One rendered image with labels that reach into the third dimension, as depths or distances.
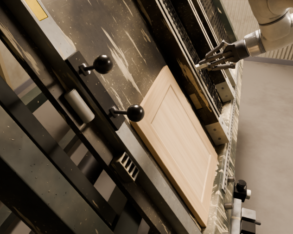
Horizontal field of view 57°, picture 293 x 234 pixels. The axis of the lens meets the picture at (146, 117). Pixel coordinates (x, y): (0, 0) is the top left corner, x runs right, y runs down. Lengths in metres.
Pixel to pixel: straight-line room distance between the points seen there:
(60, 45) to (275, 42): 0.76
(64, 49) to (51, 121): 2.47
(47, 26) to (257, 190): 2.10
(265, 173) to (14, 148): 2.29
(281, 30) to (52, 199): 0.91
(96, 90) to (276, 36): 0.70
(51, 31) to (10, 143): 0.27
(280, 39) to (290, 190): 1.64
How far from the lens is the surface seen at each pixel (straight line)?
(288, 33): 1.10
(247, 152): 2.71
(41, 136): 0.63
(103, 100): 0.64
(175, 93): 1.06
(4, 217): 2.11
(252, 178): 2.50
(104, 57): 0.52
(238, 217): 1.29
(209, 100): 1.22
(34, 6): 0.64
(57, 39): 0.63
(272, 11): 1.02
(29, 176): 0.48
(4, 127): 0.47
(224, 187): 1.17
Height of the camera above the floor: 1.77
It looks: 37 degrees down
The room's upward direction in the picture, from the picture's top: straight up
